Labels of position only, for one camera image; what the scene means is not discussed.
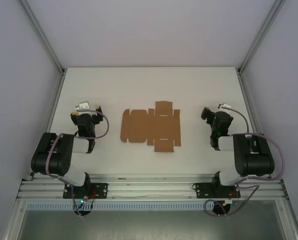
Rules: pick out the brown cardboard box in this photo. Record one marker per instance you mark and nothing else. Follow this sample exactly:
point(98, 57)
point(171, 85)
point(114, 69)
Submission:
point(139, 125)

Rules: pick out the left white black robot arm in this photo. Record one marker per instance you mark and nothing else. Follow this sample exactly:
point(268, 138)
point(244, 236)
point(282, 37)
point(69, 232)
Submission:
point(54, 155)

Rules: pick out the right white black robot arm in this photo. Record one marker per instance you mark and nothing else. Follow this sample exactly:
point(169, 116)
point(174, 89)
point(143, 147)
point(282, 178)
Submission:
point(254, 160)

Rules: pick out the small circuit board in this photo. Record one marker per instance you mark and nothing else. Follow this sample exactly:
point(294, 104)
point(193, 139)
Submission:
point(230, 202)
point(83, 201)

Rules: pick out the grey metal sheet panel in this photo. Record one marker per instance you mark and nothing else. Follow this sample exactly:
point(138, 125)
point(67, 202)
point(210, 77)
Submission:
point(151, 225)

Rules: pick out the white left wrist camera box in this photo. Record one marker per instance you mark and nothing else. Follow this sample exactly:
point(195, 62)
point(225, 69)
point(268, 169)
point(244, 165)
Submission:
point(84, 105)

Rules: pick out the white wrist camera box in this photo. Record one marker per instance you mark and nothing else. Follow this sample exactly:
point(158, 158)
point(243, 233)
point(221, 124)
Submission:
point(84, 105)
point(225, 106)

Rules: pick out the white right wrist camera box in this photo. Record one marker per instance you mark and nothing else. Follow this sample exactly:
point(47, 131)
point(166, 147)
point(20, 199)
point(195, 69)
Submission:
point(225, 106)

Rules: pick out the aluminium table side rail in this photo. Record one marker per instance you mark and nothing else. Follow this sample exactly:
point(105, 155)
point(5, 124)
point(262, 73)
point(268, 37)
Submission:
point(53, 105)
point(251, 105)

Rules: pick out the aluminium frame post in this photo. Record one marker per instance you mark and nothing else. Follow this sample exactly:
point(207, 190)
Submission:
point(260, 37)
point(44, 37)

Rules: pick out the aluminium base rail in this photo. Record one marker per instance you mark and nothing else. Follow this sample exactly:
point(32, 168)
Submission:
point(151, 190)

